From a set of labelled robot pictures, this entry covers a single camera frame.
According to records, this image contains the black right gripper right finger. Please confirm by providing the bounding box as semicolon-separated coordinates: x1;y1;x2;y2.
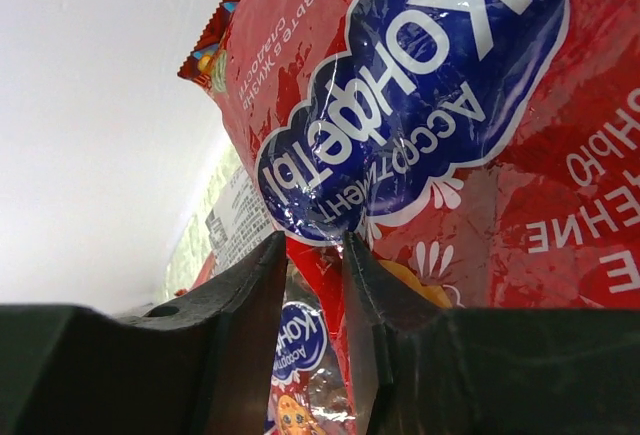
342;233;639;434

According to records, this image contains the red candy bag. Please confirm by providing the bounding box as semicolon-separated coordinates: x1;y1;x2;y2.
164;139;359;435
178;0;639;409

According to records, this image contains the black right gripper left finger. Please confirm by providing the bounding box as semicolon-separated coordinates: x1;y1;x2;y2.
1;232;287;434

